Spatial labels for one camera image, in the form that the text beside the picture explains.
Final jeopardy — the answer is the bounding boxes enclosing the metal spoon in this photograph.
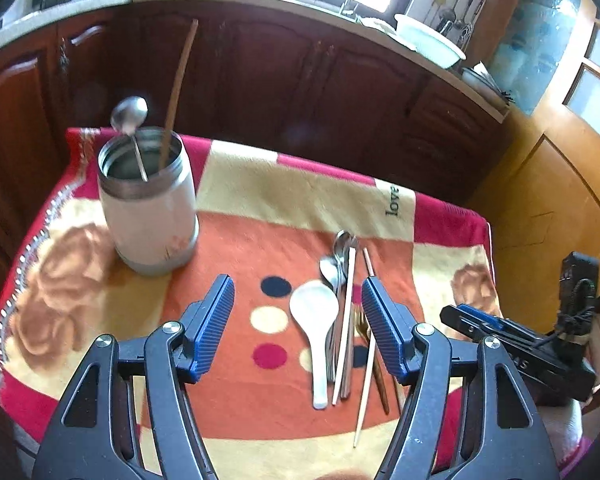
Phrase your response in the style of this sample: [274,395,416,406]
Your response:
[319,256,343,383]
[333,230,359,400]
[110,96,150,182]

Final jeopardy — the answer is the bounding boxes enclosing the wooden chopstick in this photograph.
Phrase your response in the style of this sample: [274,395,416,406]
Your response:
[161,19,199,168]
[352,247,381,448]

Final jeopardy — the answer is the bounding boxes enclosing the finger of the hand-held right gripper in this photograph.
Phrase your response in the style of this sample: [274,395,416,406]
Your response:
[440,304,518,346]

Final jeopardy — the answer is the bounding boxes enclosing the printed red orange blanket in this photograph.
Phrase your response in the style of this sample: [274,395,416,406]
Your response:
[0,127,498,480]

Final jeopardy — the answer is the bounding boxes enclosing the light kitchen countertop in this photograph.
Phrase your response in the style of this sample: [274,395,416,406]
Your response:
[0,0,511,123]

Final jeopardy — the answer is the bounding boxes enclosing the white steel utensil holder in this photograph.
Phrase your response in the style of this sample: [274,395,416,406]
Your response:
[97,129,200,276]

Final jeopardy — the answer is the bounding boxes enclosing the metal bowl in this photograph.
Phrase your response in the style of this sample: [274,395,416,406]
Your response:
[461,66,512,107]

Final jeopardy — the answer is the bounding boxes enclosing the frosted blue glass panel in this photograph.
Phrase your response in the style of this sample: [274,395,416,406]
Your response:
[487,0,583,116]

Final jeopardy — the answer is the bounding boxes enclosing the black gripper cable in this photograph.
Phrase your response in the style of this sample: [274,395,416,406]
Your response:
[550,279,596,346]

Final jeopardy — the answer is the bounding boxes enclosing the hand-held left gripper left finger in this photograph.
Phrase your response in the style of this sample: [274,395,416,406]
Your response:
[32,274,236,480]

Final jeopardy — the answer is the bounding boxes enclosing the person's right forearm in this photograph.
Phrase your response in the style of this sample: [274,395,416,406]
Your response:
[555,435,593,471]

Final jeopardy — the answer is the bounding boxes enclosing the silver metal chopstick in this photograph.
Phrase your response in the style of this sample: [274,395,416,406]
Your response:
[332,249,358,406]

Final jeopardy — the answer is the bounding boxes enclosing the dark wooden kitchen cabinets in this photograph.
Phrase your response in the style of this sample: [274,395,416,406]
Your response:
[0,2,511,281]

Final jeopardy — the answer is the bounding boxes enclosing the white plastic basin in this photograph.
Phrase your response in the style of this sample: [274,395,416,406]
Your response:
[394,12,467,68]

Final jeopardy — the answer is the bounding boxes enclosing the gold fork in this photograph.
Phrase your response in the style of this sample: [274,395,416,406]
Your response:
[352,306,392,416]

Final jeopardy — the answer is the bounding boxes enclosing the hanging kitchen utensils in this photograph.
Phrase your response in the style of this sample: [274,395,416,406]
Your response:
[430,0,486,43]

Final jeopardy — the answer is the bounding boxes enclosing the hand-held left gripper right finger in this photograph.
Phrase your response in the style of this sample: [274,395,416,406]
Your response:
[362,276,561,480]

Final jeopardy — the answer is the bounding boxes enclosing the white ceramic spoon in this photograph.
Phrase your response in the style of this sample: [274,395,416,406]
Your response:
[289,281,340,409]

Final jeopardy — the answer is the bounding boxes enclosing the wooden door with glass panes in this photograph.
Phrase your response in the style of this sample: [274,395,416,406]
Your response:
[472,0,600,411]

